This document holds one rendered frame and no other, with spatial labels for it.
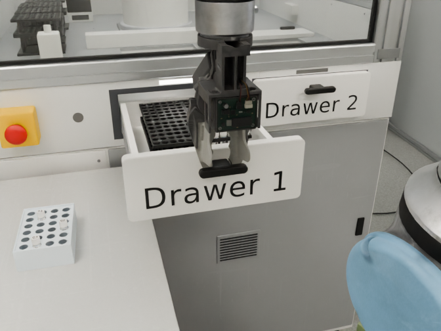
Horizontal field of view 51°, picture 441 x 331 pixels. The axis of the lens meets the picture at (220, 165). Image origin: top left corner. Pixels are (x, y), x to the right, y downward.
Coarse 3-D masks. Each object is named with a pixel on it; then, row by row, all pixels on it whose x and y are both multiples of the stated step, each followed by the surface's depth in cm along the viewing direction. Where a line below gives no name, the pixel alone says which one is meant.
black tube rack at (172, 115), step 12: (144, 108) 95; (156, 108) 94; (168, 108) 94; (180, 108) 94; (144, 120) 88; (156, 120) 88; (168, 120) 88; (180, 120) 88; (144, 132) 91; (156, 132) 83; (168, 132) 83; (180, 132) 83; (192, 144) 85
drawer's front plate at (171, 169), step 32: (128, 160) 67; (160, 160) 68; (192, 160) 70; (256, 160) 73; (288, 160) 74; (128, 192) 69; (160, 192) 71; (192, 192) 72; (224, 192) 74; (256, 192) 76; (288, 192) 77
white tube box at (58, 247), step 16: (32, 208) 79; (48, 208) 80; (64, 208) 80; (32, 224) 75; (48, 224) 75; (16, 240) 71; (48, 240) 71; (64, 240) 72; (16, 256) 69; (32, 256) 69; (48, 256) 70; (64, 256) 71
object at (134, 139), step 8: (184, 96) 103; (192, 96) 103; (120, 104) 98; (128, 104) 100; (136, 104) 100; (120, 112) 100; (128, 112) 100; (136, 112) 101; (128, 120) 90; (136, 120) 102; (128, 128) 86; (136, 128) 101; (256, 128) 87; (128, 136) 83; (136, 136) 97; (144, 136) 97; (256, 136) 88; (264, 136) 83; (128, 144) 83; (136, 144) 94; (144, 144) 94; (128, 152) 82; (136, 152) 77
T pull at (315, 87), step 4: (316, 84) 105; (320, 84) 106; (308, 88) 102; (312, 88) 102; (316, 88) 102; (320, 88) 103; (324, 88) 103; (328, 88) 103; (332, 88) 103; (304, 92) 103; (308, 92) 102; (312, 92) 102; (316, 92) 103; (320, 92) 103; (324, 92) 103; (328, 92) 103; (332, 92) 104
